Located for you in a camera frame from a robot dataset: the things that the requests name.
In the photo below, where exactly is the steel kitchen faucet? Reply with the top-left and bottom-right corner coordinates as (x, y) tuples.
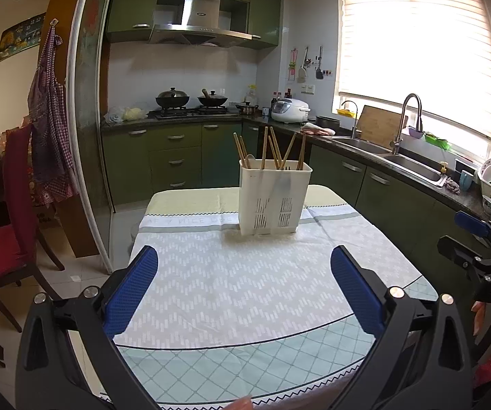
(391, 93), (423, 155)

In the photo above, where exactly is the white hanging spatula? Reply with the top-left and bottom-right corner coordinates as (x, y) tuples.
(297, 47), (310, 83)

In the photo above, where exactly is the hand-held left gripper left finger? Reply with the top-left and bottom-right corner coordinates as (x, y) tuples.
(15, 245), (163, 410)

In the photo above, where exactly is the white window blind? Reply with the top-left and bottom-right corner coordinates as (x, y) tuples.
(337, 0), (491, 141)

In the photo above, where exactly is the glass sliding door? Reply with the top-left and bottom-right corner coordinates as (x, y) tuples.
(68, 0), (117, 274)

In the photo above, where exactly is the black counter holder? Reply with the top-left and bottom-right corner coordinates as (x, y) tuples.
(455, 158), (479, 176)

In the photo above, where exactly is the checked apron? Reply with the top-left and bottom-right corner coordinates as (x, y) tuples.
(27, 19), (79, 203)

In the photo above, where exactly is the pink cloth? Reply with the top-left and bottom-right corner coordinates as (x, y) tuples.
(300, 122), (336, 136)

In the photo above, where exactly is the patterned tablecloth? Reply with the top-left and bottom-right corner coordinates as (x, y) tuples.
(113, 184), (439, 410)

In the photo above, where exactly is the person's right hand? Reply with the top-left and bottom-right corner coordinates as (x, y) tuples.
(471, 301), (488, 336)

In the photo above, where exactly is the bundle of chopsticks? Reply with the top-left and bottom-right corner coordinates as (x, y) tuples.
(233, 126), (308, 170)

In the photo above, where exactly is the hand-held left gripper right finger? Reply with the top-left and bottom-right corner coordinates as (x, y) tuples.
(330, 245), (475, 410)

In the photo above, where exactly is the white plastic utensil holder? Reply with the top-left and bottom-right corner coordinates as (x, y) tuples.
(239, 159), (313, 236)

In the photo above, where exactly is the green wall cabinet unit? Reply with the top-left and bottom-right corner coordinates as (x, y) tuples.
(106, 0), (283, 51)

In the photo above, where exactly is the black gas stove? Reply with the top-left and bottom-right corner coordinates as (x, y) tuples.
(148, 107), (240, 119)

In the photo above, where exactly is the black wok with wooden handle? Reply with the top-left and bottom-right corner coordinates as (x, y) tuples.
(197, 89), (229, 108)

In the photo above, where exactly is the steel range hood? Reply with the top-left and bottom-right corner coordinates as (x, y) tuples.
(148, 0), (261, 47)

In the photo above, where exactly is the wooden cutting board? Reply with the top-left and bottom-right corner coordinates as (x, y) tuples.
(359, 105), (406, 150)

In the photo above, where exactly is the black wok with steel lid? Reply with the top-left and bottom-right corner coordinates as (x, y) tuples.
(156, 87), (190, 109)

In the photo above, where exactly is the green plastic tray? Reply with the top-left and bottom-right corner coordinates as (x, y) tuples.
(425, 132), (449, 150)

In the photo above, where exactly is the red cushioned wooden chair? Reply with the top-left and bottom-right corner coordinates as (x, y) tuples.
(0, 124), (65, 334)

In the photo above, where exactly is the thin black gooseneck tap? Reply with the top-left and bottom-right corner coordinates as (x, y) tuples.
(340, 100), (359, 139)

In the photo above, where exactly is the steel double sink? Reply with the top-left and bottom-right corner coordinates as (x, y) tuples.
(333, 136), (447, 186)

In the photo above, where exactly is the white rice cooker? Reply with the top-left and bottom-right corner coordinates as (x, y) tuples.
(271, 98), (311, 124)

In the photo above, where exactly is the dark stone countertop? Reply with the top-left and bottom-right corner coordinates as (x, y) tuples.
(100, 111), (491, 223)

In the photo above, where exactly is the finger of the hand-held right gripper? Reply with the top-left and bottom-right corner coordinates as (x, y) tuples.
(437, 235), (486, 271)
(455, 211), (491, 244)

